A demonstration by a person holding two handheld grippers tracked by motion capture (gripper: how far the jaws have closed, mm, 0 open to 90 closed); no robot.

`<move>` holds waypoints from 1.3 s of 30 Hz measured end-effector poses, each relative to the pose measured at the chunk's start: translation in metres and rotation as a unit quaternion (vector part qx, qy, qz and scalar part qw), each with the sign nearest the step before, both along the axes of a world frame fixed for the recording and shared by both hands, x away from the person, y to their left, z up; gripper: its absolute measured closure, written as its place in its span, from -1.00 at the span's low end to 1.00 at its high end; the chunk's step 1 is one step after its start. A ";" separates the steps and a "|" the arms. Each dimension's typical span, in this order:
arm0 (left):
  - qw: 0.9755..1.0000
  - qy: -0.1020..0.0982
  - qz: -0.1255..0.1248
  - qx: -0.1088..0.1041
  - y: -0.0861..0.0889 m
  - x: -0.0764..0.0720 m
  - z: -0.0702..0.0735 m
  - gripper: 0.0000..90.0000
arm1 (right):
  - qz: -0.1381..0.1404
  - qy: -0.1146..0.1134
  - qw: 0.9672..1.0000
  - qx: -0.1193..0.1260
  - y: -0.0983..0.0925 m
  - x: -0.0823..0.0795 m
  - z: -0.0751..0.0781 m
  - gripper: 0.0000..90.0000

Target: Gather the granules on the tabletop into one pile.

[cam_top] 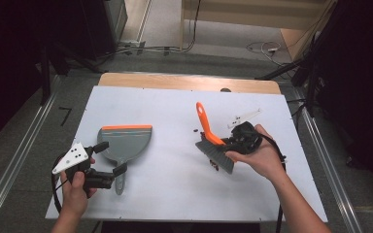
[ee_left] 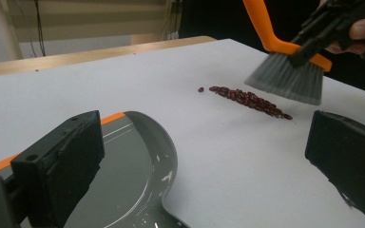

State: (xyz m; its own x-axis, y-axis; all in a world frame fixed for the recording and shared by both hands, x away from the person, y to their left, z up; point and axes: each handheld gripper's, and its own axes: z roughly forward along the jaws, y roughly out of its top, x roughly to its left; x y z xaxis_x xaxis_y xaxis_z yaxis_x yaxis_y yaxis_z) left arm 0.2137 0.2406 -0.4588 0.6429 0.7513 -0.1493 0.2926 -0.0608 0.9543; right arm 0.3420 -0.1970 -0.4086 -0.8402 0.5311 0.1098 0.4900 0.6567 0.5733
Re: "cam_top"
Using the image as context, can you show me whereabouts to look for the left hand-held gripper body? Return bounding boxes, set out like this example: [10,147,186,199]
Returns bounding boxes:
[51,142,115,198]

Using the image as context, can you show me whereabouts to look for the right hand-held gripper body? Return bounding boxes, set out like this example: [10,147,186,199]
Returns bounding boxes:
[226,109,263,154]

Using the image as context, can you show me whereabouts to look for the grey dustpan with orange lip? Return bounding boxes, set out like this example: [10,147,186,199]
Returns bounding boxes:
[96,124,153,196]

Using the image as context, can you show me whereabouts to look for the orange-handled grey brush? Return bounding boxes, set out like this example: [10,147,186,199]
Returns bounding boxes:
[194,101,236,175]

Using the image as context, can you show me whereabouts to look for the person's right hand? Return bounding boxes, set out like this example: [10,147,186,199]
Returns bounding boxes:
[225,124,288,183]

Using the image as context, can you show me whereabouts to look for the person's left hand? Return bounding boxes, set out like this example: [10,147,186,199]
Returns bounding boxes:
[60,171,97,216]

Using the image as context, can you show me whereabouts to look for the white table board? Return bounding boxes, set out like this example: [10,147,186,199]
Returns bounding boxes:
[45,85,328,224]

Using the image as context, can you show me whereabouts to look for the wooden table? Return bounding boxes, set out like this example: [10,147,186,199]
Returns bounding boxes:
[97,72,282,95]

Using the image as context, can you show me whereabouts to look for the black stand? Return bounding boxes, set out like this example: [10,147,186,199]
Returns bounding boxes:
[38,42,103,107]
[254,32,320,117]

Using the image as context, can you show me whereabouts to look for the dark cabinet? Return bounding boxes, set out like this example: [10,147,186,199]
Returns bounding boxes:
[79,0,129,61]

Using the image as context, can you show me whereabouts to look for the light wooden furniture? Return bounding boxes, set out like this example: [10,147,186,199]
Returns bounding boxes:
[180,0,338,51]

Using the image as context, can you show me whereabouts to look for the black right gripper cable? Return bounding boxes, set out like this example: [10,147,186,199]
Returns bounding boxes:
[255,131,288,233]

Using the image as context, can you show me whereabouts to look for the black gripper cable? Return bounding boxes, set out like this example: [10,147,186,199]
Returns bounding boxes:
[51,154,66,215]
[255,131,288,233]

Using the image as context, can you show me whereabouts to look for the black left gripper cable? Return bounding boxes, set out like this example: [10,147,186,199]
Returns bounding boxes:
[51,154,66,215]

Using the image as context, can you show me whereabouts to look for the metal floor rail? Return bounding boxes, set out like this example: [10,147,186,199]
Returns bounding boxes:
[0,75,62,233]
[295,96,365,233]

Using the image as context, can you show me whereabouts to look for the white floor cable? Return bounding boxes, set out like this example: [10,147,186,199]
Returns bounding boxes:
[246,40,285,64]

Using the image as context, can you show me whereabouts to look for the black floor cables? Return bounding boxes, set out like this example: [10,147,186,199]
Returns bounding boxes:
[103,0,203,59]

